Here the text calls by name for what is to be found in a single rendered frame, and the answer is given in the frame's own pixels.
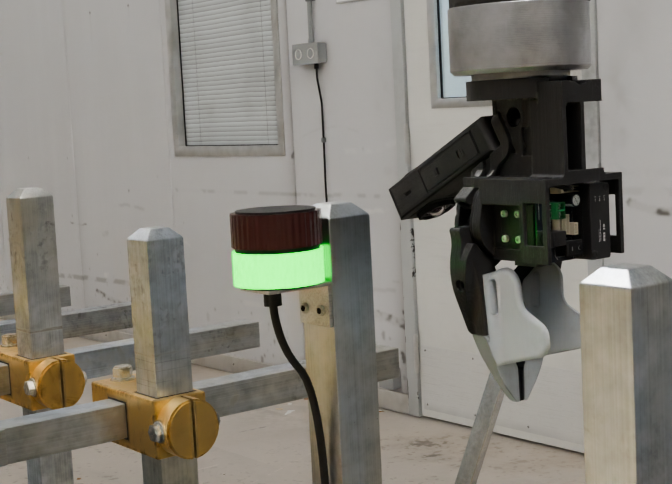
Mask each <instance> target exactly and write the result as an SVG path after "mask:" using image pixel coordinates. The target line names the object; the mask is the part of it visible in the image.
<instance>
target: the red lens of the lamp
mask: <svg viewBox="0 0 672 484"><path fill-rule="evenodd" d="M234 213H235V212H232V213H230V214H229V217H230V234H231V248H233V249H238V250H281V249H294V248H303V247H310V246H315V245H319V244H322V243H323V237H322V218H321V208H316V210H314V211H309V212H301V213H292V214H279V215H236V214H234Z"/></svg>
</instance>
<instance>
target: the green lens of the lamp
mask: <svg viewBox="0 0 672 484"><path fill-rule="evenodd" d="M232 267H233V284H234V286H235V287H237V288H243V289H285V288H296V287H304V286H310V285H315V284H319V283H322V282H324V281H325V275H324V256H323V246H321V245H320V248H318V249H315V250H310V251H305V252H297V253H286V254H268V255H249V254H238V253H235V250H233V251H232Z"/></svg>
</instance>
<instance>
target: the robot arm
mask: <svg viewBox="0 0 672 484"><path fill-rule="evenodd" d="M589 1H590V0H449V9H448V10H447V17H448V39H449V62H450V73H451V74H452V75H453V76H456V77H462V76H471V81H470V82H466V99H467V101H486V100H492V109H493V115H491V116H482V117H480V118H479V119H477V120H476V121H475V122H473V123H472V124H471V125H470V126H468V127H467V128H466V129H465V130H463V131H462V132H461V133H460V134H458V135H457V136H456V137H454V138H453V139H452V140H451V141H449V142H448V143H447V144H446V145H444V146H443V147H442V148H440V149H439V150H438V151H437V152H435V153H434V154H433V155H432V156H430V157H429V158H428V159H426V160H425V161H424V162H423V163H421V164H420V165H419V166H418V167H416V168H414V169H413V170H411V171H410V172H408V173H407V174H406V175H405V176H404V177H403V178H402V179H401V180H400V181H398V182H397V183H396V184H395V185H393V186H392V187H391V188H390V189H388V190H389V192H390V195H391V197H392V200H393V202H394V204H395V207H396V209H397V212H398V214H399V217H400V219H401V220H406V219H414V218H419V220H428V219H432V218H436V217H439V216H441V215H443V214H444V213H446V212H448V211H449V210H451V209H452V208H453V207H454V206H456V205H455V204H456V203H457V207H456V216H455V222H454V225H455V227H452V228H450V230H449V232H450V236H451V255H450V275H451V282H452V287H453V291H454V294H455V297H456V300H457V303H458V305H459V308H460V311H461V313H462V316H463V319H464V321H465V324H466V327H467V329H468V331H469V332H470V333H471V334H472V335H473V338H474V340H475V343H476V345H477V348H478V350H479V352H480V354H481V356H482V358H483V360H484V362H485V363H486V365H487V367H488V369H489V370H490V372H491V374H492V375H493V377H494V379H495V380H496V382H497V383H498V385H499V386H500V388H501V389H502V390H503V392H504V393H505V395H506V396H507V397H508V398H509V399H510V400H511V401H514V402H520V401H521V400H528V397H529V395H530V393H531V391H532V389H533V387H534V385H535V382H536V380H537V377H538V375H539V372H540V369H541V365H542V362H543V357H544V356H546V355H551V354H556V353H561V352H566V351H571V350H576V349H580V348H581V332H580V313H579V312H578V311H576V310H575V309H574V308H572V307H571V306H570V305H569V304H568V303H567V302H566V300H565V297H564V288H563V275H562V272H561V270H560V269H561V265H562V261H566V260H572V259H587V260H596V259H602V258H608V257H610V256H611V253H624V224H623V192H622V172H604V168H603V167H601V168H591V169H586V152H585V122H584V102H588V101H602V96H601V79H588V80H578V77H577V76H570V71H573V70H583V69H588V68H589V67H590V66H591V65H592V57H591V29H590V2H589ZM609 194H615V206H616V235H610V217H609ZM501 260H505V261H515V265H518V266H517V267H516V268H515V269H514V270H512V269H511V268H508V267H505V268H501V269H498V270H497V271H496V269H495V266H496V265H497V264H498V263H499V262H500V261H501Z"/></svg>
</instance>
